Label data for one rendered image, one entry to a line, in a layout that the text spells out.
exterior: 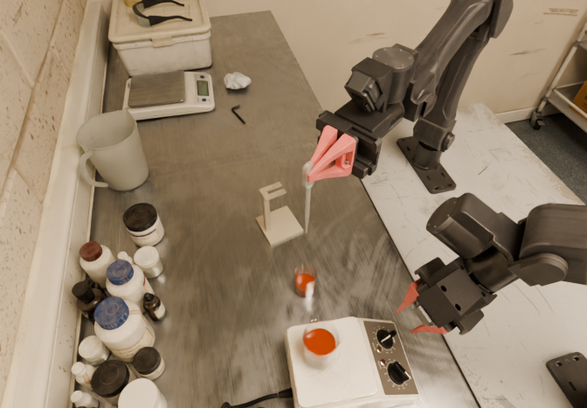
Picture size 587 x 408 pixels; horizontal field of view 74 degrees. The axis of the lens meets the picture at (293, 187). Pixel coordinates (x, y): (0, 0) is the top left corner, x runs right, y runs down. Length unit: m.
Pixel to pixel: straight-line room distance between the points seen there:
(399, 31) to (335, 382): 1.71
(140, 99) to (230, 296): 0.67
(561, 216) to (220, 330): 0.56
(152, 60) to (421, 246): 0.99
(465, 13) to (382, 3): 1.22
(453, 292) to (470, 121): 0.80
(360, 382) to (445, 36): 0.56
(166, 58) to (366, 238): 0.87
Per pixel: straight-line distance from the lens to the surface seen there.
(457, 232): 0.52
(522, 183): 1.12
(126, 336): 0.71
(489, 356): 0.82
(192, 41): 1.35
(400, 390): 0.70
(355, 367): 0.65
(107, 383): 0.73
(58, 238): 0.85
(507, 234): 0.54
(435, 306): 0.51
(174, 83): 1.27
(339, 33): 1.93
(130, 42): 1.36
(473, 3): 0.78
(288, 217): 0.88
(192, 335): 0.78
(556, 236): 0.50
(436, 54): 0.71
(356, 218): 0.90
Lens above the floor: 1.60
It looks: 48 degrees down
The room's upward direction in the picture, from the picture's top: straight up
